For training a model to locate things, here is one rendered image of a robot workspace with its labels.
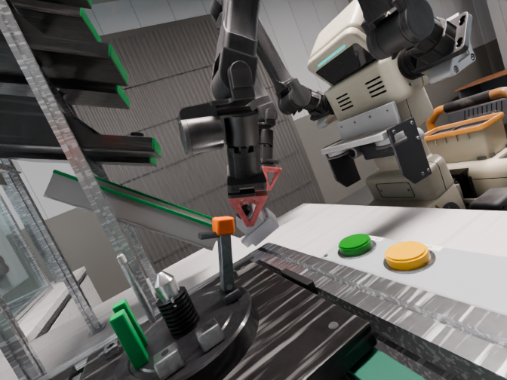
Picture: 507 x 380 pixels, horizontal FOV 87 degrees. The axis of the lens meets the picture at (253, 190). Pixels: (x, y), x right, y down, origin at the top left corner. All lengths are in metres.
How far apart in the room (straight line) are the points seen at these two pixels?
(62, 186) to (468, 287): 0.52
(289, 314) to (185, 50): 3.39
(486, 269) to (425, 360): 0.09
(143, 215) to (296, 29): 4.01
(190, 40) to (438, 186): 3.15
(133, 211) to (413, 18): 0.62
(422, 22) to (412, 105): 0.29
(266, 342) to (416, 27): 0.60
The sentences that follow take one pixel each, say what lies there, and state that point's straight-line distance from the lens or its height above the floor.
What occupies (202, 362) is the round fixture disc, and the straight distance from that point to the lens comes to 0.25.
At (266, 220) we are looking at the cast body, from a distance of 0.51.
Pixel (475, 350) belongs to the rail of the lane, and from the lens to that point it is 0.23.
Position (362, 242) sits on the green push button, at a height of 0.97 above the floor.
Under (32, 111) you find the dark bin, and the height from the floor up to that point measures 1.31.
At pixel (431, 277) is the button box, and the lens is 0.29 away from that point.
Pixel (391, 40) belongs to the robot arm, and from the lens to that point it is 0.68.
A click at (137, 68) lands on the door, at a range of 3.38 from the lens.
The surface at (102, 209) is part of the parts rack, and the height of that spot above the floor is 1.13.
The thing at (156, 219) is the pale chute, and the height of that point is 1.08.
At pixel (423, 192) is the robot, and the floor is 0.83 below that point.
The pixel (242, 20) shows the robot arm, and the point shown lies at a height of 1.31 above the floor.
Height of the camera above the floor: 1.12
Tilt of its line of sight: 7 degrees down
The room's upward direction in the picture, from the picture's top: 23 degrees counter-clockwise
